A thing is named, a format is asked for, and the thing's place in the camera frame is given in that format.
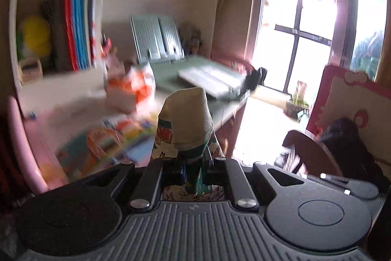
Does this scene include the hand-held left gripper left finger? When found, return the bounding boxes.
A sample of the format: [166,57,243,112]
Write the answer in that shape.
[82,158,185,213]

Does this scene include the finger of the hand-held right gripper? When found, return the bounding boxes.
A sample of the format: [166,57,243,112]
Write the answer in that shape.
[306,173,352,195]

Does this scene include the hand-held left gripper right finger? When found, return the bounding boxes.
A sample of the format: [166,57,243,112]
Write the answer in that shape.
[202,156,306,213]

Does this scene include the beige printed cloth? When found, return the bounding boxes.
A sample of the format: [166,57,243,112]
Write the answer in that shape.
[150,87,227,202]

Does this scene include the wooden chair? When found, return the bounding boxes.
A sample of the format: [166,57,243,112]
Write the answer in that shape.
[282,129,343,178]

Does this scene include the pile of colourful picture books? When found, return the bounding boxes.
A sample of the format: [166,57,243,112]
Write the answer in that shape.
[56,118,159,176]

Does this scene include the potted plant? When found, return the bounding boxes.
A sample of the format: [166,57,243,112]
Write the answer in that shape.
[285,92,311,121]

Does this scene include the pink foam board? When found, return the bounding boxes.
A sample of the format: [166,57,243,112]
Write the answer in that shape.
[305,65,391,164]

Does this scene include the orange white packet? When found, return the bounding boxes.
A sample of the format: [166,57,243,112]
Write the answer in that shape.
[105,62,157,113]

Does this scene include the black object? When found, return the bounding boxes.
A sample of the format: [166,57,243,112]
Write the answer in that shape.
[244,67,268,94]

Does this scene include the green desk mat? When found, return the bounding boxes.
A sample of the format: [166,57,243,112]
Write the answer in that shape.
[149,55,258,128]

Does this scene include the pink children's desk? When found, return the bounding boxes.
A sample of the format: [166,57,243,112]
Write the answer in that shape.
[8,55,258,195]

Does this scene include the grey book stand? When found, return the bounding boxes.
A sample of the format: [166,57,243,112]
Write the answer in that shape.
[130,14,185,63]

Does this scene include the small toy figures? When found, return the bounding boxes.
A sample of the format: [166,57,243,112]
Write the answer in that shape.
[189,28,204,55]

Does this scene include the small wooden basket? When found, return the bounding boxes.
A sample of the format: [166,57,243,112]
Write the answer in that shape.
[18,58,43,83]

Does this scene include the row of red blue folders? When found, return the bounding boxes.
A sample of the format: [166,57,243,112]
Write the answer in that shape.
[50,0,102,72]

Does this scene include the yellow plush ball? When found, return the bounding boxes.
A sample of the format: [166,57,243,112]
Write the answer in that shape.
[18,15,51,57]

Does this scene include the black window frame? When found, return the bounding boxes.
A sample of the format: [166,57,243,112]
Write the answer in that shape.
[274,0,333,94]

